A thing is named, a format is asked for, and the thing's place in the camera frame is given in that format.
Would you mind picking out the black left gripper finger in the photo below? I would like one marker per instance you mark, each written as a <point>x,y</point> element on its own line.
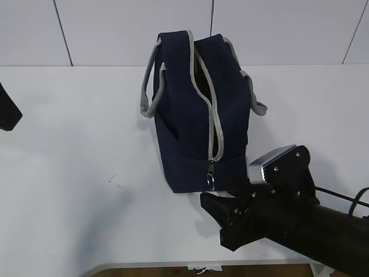
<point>10,114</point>

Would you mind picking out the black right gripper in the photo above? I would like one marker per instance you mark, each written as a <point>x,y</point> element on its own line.
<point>248,217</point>

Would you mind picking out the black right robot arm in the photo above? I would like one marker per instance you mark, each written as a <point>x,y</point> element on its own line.
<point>335,239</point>

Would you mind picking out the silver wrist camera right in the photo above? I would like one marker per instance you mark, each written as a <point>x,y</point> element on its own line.
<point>284,173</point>

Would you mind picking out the navy blue lunch bag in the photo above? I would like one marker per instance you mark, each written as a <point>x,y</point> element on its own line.
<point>201,101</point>

